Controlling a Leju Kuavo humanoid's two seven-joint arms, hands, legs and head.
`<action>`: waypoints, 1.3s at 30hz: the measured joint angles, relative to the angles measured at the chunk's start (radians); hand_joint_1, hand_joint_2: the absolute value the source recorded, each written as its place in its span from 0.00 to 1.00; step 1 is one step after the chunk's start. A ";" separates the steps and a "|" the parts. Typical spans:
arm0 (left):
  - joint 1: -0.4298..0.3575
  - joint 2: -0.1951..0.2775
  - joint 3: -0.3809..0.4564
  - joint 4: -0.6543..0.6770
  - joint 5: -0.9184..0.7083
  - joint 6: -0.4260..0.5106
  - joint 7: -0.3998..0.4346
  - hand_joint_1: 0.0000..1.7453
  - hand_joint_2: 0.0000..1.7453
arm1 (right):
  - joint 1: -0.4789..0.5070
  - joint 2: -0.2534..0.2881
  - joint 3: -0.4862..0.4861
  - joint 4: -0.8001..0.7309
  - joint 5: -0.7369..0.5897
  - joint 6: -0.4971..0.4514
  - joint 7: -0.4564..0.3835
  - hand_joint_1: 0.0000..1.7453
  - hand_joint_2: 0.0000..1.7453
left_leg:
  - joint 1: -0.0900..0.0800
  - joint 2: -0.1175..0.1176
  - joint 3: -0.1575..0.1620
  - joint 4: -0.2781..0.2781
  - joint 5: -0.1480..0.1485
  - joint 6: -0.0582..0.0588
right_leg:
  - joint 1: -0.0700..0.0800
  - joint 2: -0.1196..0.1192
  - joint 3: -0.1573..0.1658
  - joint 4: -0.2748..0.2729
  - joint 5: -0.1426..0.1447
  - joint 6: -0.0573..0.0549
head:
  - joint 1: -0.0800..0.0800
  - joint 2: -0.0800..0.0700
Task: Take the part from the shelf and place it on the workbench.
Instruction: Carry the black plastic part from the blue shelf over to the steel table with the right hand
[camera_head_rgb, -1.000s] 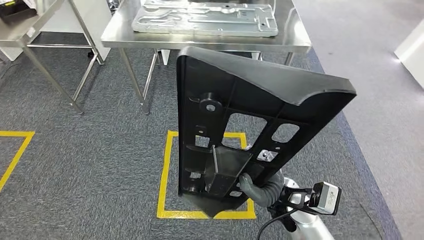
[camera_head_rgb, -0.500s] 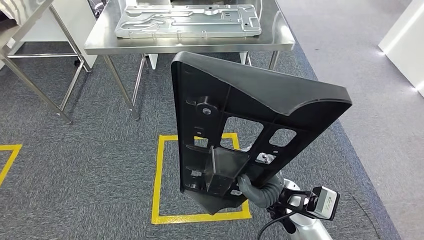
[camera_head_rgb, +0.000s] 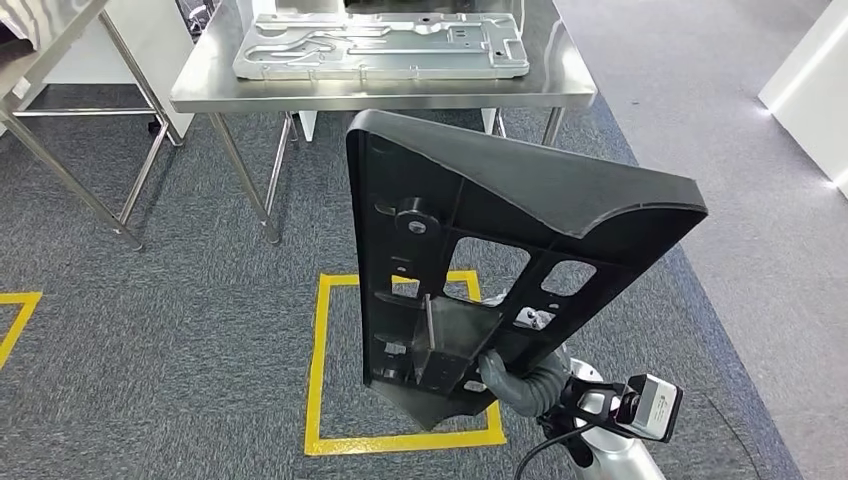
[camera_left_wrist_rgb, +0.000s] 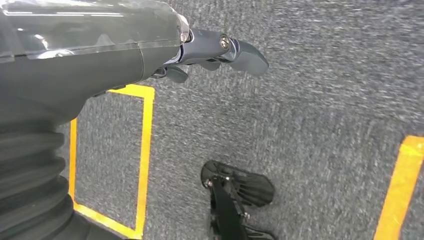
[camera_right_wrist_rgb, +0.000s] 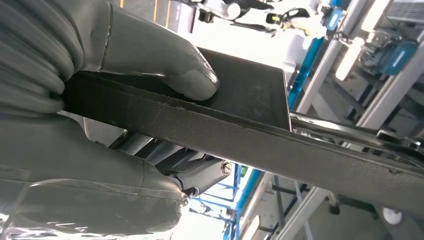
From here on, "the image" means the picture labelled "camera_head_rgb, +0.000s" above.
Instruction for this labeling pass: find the black plastic car part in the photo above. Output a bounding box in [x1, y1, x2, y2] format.
[345, 109, 709, 432]

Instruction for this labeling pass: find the stainless steel workbench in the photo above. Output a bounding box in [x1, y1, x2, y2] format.
[168, 0, 599, 248]

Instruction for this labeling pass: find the silver stamped metal panel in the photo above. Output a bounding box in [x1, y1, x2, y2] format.
[231, 11, 531, 82]

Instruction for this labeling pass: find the white board panel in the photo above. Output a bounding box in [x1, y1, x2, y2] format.
[39, 0, 197, 140]

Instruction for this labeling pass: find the white cabinet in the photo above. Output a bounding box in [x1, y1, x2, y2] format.
[758, 0, 848, 200]

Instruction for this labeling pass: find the stainless steel table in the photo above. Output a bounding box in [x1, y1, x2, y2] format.
[0, 0, 185, 253]

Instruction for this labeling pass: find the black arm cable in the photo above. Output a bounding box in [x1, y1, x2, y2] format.
[513, 423, 601, 480]

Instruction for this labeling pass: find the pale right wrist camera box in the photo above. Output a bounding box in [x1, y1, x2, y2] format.
[616, 374, 684, 444]

